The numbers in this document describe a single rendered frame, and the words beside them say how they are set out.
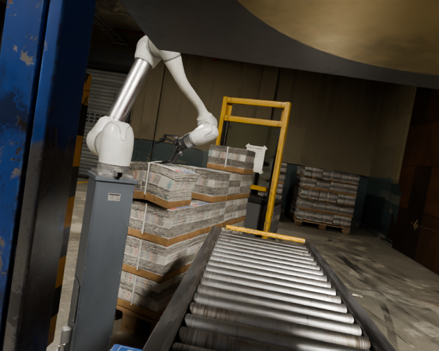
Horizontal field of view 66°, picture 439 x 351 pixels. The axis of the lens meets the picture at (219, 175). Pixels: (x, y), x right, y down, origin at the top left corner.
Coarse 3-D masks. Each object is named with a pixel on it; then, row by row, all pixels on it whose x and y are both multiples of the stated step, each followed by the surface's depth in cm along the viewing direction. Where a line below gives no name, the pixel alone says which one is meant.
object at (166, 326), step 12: (216, 228) 180; (216, 240) 156; (204, 252) 133; (192, 264) 116; (204, 264) 118; (192, 276) 104; (180, 288) 94; (192, 288) 95; (180, 300) 86; (168, 312) 79; (180, 312) 80; (168, 324) 74; (180, 324) 75; (156, 336) 68; (168, 336) 69; (144, 348) 63; (156, 348) 64; (168, 348) 65
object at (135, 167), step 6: (132, 162) 209; (138, 162) 207; (144, 162) 205; (132, 168) 209; (138, 168) 207; (132, 174) 208; (138, 174) 207; (138, 180) 206; (138, 186) 206; (138, 198) 209
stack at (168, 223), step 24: (144, 216) 207; (168, 216) 201; (192, 216) 225; (216, 216) 266; (144, 240) 209; (192, 240) 232; (144, 264) 207; (168, 264) 206; (120, 288) 215; (144, 288) 207; (168, 288) 214; (120, 312) 229
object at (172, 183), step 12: (156, 168) 202; (168, 168) 199; (180, 168) 219; (156, 180) 202; (168, 180) 198; (180, 180) 202; (192, 180) 216; (156, 192) 201; (168, 192) 198; (180, 192) 208; (168, 204) 198
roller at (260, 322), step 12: (192, 312) 84; (204, 312) 84; (216, 312) 84; (228, 312) 84; (240, 312) 85; (240, 324) 83; (252, 324) 83; (264, 324) 83; (276, 324) 83; (288, 324) 83; (300, 324) 85; (312, 336) 82; (324, 336) 82; (336, 336) 82; (348, 336) 82; (360, 336) 83; (360, 348) 80
